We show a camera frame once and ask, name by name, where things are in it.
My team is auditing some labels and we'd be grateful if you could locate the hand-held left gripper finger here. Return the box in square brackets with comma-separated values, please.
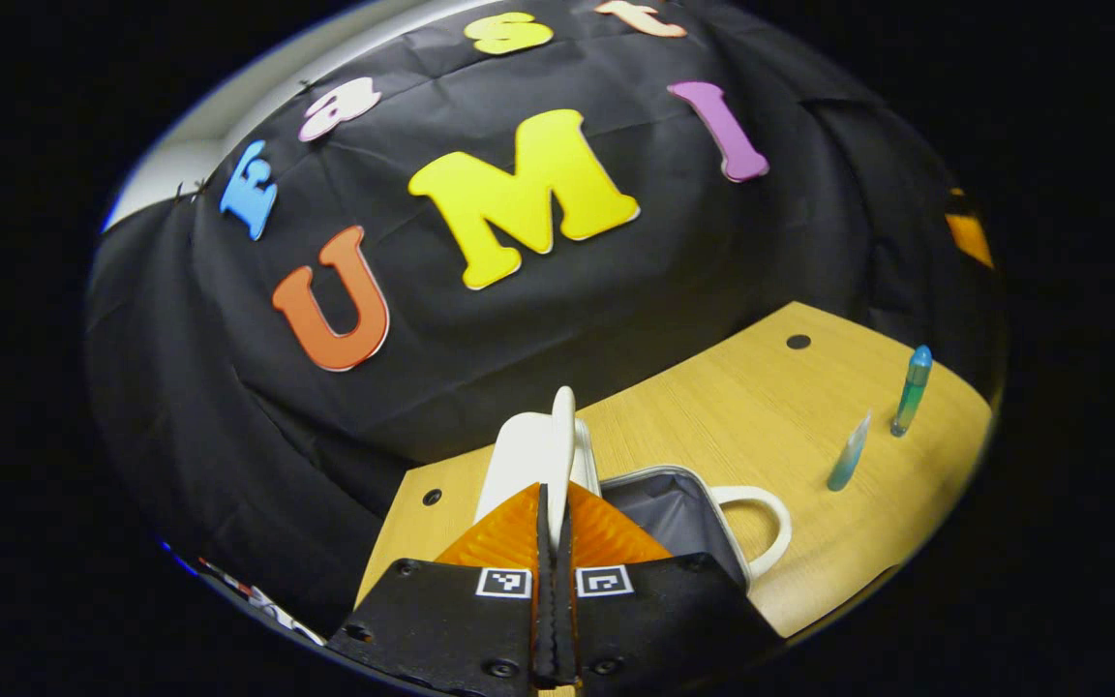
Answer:
[556, 482, 783, 694]
[330, 482, 560, 696]

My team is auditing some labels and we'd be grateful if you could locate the white suitcase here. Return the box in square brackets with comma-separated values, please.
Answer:
[473, 385, 794, 593]

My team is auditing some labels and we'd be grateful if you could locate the blue green capped bottle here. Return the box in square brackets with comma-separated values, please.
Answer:
[889, 345, 934, 439]

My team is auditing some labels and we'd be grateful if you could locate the light blue squeeze tube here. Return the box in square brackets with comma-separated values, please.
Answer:
[827, 410, 873, 493]

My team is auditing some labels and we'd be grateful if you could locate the white and red background clutter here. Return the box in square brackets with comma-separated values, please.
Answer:
[195, 554, 326, 648]

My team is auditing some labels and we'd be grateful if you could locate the black backdrop cloth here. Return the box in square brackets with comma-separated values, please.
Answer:
[83, 0, 1004, 630]

